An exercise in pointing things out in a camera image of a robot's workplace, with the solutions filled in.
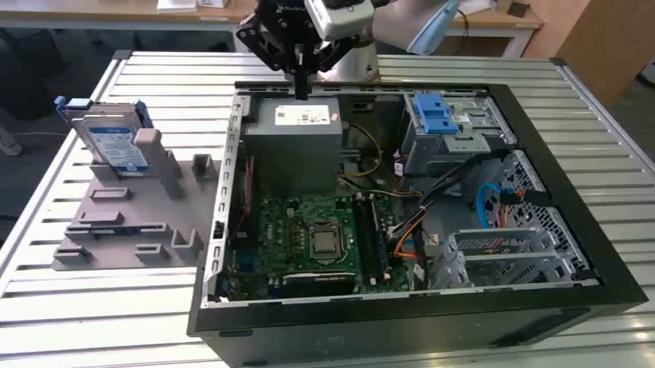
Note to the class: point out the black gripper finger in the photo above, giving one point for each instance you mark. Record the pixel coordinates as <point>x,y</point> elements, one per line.
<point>335,51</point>
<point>258,38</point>

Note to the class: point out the hard disk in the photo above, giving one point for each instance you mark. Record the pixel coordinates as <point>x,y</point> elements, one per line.
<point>115,145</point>

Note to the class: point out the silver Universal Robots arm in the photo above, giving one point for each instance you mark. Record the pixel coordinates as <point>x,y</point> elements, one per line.
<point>353,61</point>

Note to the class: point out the metal disk bay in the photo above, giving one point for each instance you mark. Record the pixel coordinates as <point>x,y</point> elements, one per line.
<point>511,260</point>

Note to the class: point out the small white box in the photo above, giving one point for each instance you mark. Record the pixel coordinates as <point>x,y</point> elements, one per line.
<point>213,3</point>

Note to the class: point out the wooden desk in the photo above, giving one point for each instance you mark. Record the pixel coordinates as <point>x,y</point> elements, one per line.
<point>154,17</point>

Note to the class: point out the blue drive latch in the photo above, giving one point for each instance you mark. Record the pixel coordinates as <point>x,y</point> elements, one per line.
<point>433,115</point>

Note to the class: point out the grey power supply unit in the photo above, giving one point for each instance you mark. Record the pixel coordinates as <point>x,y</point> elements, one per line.
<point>291,161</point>

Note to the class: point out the metal optical drive cage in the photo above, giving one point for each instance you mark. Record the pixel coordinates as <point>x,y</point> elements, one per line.
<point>461,145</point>

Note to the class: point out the small black box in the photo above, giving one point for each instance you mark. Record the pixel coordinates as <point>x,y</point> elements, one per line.
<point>519,9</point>

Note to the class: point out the green motherboard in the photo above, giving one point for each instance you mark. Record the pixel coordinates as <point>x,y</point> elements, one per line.
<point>287,226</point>

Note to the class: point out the black RAM stick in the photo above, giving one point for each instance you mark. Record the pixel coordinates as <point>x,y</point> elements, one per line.
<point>366,237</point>

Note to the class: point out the silver CPU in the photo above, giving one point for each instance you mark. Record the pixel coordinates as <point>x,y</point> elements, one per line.
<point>325,243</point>

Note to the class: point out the grey parts rack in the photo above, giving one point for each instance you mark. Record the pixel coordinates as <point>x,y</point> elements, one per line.
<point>133,214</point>

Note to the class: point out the wooden cabinet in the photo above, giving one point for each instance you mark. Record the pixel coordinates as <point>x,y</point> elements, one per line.
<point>603,46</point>

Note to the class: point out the RAM stick with blue label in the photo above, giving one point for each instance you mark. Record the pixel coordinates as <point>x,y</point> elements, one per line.
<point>115,231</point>

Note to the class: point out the black graphics card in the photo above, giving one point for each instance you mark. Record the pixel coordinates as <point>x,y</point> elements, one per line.
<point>318,285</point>

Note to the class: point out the black PC case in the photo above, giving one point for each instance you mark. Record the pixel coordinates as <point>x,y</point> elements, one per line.
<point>358,329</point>

